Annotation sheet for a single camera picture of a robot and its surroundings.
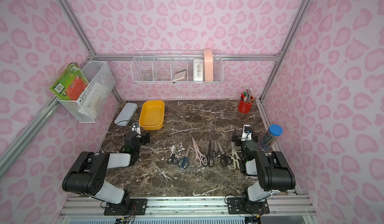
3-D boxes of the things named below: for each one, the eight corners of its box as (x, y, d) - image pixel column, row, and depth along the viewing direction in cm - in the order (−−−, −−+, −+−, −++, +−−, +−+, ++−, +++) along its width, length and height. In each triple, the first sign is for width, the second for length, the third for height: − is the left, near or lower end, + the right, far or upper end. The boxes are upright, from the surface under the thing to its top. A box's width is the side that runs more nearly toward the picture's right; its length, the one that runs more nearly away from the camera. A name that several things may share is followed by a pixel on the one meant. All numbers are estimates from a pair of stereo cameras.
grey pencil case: (114, 124, 108) (113, 122, 106) (127, 104, 121) (126, 102, 119) (127, 126, 107) (126, 124, 105) (138, 105, 120) (137, 103, 118)
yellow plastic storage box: (138, 130, 104) (135, 125, 100) (146, 104, 120) (144, 99, 115) (163, 130, 104) (161, 125, 99) (167, 104, 120) (166, 99, 115)
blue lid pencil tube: (257, 148, 95) (269, 131, 79) (261, 140, 99) (272, 122, 83) (267, 153, 93) (280, 136, 77) (270, 145, 97) (284, 127, 81)
